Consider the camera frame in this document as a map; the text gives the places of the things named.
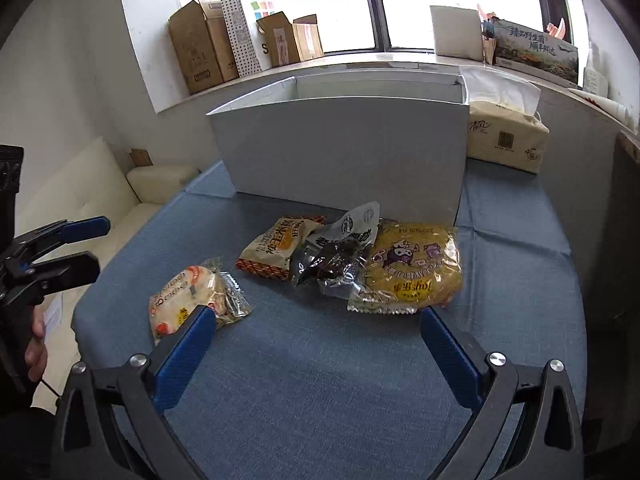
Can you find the yellow round cracker packet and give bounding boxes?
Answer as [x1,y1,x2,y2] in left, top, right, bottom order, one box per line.
[347,220,463,314]

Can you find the person's left hand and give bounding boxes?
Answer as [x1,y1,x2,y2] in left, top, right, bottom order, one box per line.
[25,307,48,382]

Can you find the pink bread packet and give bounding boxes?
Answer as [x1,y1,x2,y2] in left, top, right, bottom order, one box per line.
[148,259,253,344]

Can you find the small open cardboard box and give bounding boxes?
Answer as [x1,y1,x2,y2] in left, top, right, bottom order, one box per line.
[256,12,324,67]

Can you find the wooden side shelf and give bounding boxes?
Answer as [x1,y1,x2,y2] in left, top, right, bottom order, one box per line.
[617,132,640,166]

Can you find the tall brown cardboard box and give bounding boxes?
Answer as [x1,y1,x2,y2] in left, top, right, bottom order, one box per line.
[168,0,239,94]

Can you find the beige tissue pack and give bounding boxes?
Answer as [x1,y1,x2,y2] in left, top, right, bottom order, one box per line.
[460,66,549,174]

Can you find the cream sofa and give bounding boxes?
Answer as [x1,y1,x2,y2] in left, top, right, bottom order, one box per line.
[17,139,201,414]

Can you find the white open cardboard box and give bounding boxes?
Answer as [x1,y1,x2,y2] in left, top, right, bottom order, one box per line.
[207,68,470,226]

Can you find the white square box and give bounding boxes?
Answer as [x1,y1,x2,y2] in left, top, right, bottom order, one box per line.
[430,6,484,62]

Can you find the dark clear-wrapped snack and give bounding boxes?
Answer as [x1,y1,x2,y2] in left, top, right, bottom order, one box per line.
[291,202,381,299]

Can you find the orange checkered snack packet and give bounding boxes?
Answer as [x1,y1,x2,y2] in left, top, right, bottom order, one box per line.
[235,216,326,282]

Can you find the printed landscape gift box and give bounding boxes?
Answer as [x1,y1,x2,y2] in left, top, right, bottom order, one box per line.
[482,18,579,88]

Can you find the white bottle on sill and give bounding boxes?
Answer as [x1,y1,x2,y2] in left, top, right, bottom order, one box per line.
[582,42,608,98]

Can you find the white dotted paper bag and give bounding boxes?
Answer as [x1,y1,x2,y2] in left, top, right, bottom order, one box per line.
[220,0,280,77]

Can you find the white tube on sill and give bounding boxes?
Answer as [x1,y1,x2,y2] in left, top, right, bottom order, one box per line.
[568,88,634,129]

